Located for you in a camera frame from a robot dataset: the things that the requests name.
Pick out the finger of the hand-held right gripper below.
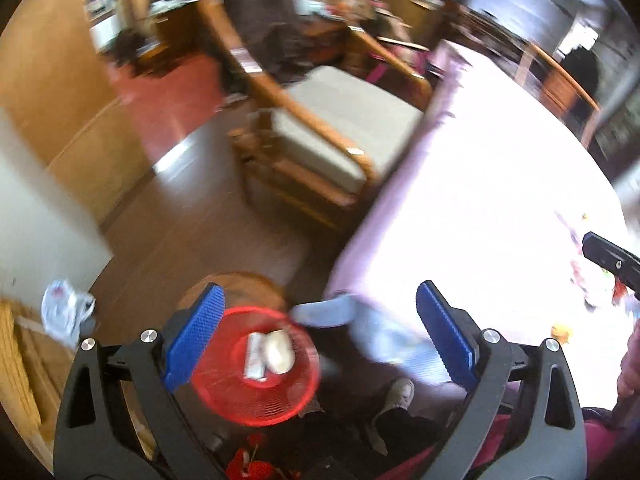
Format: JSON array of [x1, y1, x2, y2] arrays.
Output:
[[582, 231, 640, 293]]

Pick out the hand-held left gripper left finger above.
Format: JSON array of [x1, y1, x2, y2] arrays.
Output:
[[52, 282, 228, 480]]

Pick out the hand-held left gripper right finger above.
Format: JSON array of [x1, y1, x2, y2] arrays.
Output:
[[416, 280, 588, 480]]

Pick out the white wrapper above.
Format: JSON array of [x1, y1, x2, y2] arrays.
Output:
[[570, 257, 621, 311]]

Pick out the white red printed packet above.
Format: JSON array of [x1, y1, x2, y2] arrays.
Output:
[[243, 331, 268, 383]]

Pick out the red plastic mesh basket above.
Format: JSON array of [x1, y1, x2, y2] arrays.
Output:
[[185, 306, 322, 428]]

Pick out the white tissue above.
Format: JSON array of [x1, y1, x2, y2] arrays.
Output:
[[262, 329, 296, 375]]

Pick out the person's right hand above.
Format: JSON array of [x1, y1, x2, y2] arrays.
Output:
[[616, 317, 640, 403]]

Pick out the light blue dotted cloth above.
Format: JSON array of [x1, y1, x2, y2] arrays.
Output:
[[290, 294, 451, 383]]

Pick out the white sneaker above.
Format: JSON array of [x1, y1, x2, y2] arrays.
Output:
[[375, 377, 416, 418]]

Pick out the round wooden stool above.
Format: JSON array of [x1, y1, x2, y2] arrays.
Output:
[[177, 272, 291, 321]]

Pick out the person's black trouser leg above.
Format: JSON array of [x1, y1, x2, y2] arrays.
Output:
[[372, 406, 448, 458]]

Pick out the red patterned cloth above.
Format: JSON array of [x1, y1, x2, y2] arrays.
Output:
[[225, 435, 273, 480]]

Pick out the white plastic bin bag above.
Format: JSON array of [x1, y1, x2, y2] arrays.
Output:
[[42, 280, 97, 348]]

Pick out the purple tablecloth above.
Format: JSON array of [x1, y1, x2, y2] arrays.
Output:
[[325, 40, 636, 361]]

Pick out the yellow woven mat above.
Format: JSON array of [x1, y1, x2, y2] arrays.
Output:
[[0, 297, 43, 436]]

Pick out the person's maroon clothing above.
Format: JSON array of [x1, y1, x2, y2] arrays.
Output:
[[377, 406, 640, 480]]

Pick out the wooden dining chair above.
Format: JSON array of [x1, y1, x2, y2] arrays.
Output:
[[517, 42, 601, 146]]

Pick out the dark cloth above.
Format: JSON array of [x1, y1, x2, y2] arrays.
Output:
[[560, 47, 601, 106]]

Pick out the beige seat cushion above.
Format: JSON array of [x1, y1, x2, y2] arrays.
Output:
[[272, 65, 426, 196]]

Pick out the wooden armchair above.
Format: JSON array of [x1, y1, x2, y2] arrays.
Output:
[[187, 0, 433, 233]]

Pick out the dark wooden side table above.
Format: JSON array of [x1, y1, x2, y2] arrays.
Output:
[[300, 7, 386, 63]]

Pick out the dark brown garment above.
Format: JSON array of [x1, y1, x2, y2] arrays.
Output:
[[220, 0, 321, 86]]

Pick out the pink folding frame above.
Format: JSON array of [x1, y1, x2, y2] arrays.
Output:
[[367, 42, 431, 86]]

